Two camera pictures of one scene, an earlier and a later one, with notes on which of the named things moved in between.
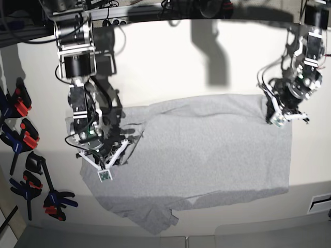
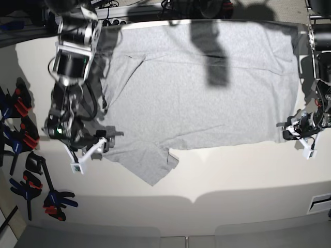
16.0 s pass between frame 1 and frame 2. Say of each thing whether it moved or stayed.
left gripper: moved
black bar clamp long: stayed
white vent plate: stayed
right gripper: moved
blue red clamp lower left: stayed
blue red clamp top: stayed
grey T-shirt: moved
